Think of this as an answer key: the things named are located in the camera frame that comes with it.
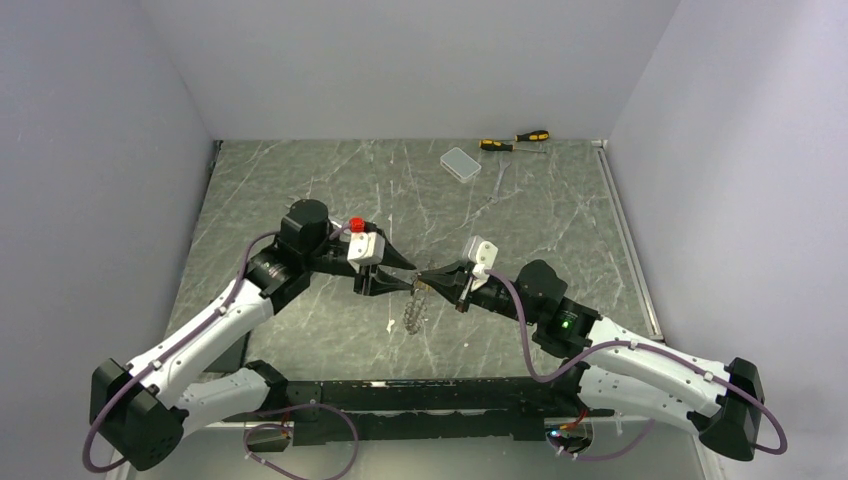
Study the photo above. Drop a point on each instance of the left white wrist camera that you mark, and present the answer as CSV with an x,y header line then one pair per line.
x,y
366,246

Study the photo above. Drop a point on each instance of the aluminium rail frame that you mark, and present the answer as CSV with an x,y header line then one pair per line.
x,y
145,430

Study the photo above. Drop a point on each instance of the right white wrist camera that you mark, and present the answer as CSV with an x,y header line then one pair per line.
x,y
482,254

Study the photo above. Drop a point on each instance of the yellow black screwdriver front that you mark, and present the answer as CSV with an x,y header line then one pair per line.
x,y
499,146

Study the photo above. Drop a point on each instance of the yellow black screwdriver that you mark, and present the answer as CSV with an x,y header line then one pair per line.
x,y
533,136
499,146

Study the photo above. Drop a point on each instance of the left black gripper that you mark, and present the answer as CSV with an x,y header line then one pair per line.
x,y
378,282

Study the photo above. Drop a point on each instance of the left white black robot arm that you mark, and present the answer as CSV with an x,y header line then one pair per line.
x,y
192,351

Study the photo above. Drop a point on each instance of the white plastic box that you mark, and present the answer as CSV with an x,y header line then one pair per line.
x,y
460,165

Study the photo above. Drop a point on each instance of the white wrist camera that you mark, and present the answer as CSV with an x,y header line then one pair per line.
x,y
482,254
366,246

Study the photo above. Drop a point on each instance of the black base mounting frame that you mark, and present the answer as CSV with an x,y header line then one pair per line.
x,y
518,408

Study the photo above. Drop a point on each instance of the yellow black screwdriver rear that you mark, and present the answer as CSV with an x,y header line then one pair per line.
x,y
533,136

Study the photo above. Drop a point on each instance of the small silver wrench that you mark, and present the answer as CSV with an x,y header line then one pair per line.
x,y
503,164

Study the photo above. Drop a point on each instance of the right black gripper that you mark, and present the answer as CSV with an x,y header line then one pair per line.
x,y
455,275

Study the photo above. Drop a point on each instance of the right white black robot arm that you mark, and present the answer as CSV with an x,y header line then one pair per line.
x,y
607,366

